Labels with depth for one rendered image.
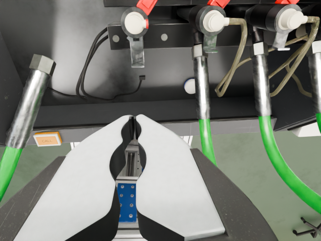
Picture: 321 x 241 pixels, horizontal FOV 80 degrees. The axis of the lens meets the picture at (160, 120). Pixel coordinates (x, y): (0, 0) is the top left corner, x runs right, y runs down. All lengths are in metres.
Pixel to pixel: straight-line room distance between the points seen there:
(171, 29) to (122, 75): 0.22
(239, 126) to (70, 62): 0.43
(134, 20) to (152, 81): 0.33
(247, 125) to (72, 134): 0.41
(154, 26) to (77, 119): 0.29
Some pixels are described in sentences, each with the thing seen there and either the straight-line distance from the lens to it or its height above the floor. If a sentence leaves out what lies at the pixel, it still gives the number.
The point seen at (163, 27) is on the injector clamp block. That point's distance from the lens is 0.34.
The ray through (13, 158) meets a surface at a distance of 0.24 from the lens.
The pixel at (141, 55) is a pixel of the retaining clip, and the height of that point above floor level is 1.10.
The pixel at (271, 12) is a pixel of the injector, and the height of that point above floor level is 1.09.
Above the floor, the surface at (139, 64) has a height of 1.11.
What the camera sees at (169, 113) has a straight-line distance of 0.48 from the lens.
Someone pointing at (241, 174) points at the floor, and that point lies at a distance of 2.20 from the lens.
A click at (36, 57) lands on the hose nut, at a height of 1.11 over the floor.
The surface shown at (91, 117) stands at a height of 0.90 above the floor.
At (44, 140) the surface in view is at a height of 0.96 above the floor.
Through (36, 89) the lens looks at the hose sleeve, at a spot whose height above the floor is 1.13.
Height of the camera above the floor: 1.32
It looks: 58 degrees down
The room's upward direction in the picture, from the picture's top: 172 degrees clockwise
